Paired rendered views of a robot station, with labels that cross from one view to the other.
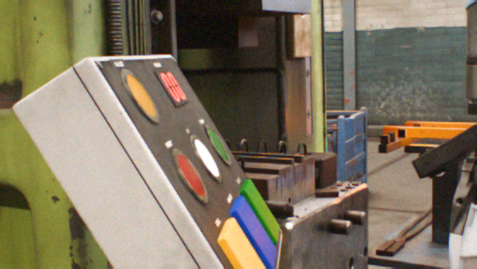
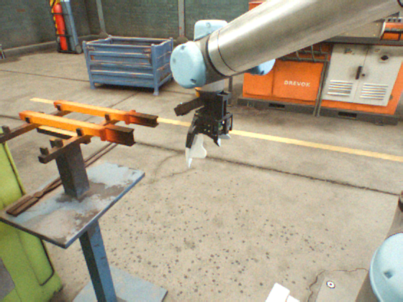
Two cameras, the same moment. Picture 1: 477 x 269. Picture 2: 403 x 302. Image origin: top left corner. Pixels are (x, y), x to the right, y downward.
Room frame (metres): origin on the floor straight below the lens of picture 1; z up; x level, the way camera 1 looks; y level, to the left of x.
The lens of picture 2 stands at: (0.73, -0.81, 1.34)
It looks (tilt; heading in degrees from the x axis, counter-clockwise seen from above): 29 degrees down; 352
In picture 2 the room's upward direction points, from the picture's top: straight up
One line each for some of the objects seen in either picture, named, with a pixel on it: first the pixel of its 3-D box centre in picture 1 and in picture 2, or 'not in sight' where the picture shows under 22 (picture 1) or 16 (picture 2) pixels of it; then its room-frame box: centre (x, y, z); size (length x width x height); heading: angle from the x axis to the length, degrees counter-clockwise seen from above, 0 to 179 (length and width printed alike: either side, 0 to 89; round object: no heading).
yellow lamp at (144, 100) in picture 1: (140, 96); not in sight; (0.61, 0.09, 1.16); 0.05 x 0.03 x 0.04; 149
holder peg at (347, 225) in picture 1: (340, 226); not in sight; (1.22, -0.18, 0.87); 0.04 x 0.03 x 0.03; 59
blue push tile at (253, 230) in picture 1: (250, 235); not in sight; (0.70, -0.01, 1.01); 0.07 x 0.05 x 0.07; 174
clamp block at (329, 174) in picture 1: (304, 169); not in sight; (1.42, -0.14, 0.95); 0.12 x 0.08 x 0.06; 59
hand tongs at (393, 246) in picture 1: (421, 222); (80, 165); (1.72, -0.47, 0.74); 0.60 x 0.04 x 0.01; 149
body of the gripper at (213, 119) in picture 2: not in sight; (211, 112); (1.39, -0.93, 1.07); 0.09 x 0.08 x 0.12; 45
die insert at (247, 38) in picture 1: (184, 34); not in sight; (1.38, 0.10, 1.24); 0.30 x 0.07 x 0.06; 59
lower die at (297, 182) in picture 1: (198, 174); not in sight; (1.34, 0.08, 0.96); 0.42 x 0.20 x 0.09; 59
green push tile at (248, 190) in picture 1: (257, 213); not in sight; (0.80, -0.02, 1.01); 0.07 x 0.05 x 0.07; 174
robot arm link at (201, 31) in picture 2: not in sight; (211, 47); (1.39, -0.93, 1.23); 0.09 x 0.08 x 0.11; 37
